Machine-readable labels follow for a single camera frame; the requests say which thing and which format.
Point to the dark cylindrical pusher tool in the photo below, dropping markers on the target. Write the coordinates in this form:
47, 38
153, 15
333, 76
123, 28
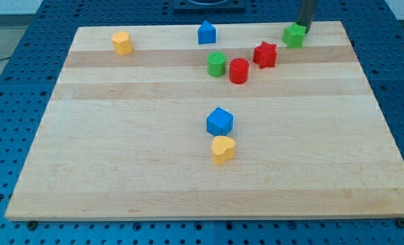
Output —
306, 13

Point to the blue cube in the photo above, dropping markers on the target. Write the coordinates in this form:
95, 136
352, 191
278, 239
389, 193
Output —
219, 122

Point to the green star block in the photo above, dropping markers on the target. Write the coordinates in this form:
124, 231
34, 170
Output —
294, 36

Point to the red star block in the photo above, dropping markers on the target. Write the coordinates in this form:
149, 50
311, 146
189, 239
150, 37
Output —
265, 55

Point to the red cylinder block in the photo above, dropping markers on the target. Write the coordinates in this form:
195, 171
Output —
239, 69

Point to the blue pentagon house block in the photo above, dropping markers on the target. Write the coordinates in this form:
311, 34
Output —
207, 33

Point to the green cylinder block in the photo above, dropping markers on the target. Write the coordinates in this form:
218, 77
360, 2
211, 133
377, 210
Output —
216, 64

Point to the yellow heart block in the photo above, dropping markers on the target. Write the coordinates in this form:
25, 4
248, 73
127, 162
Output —
223, 149

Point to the yellow hexagon block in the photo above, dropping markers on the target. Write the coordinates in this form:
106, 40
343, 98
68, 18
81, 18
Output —
122, 42

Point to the wooden board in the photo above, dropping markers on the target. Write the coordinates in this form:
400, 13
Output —
123, 138

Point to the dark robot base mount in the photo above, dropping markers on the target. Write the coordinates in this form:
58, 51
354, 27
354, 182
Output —
183, 6

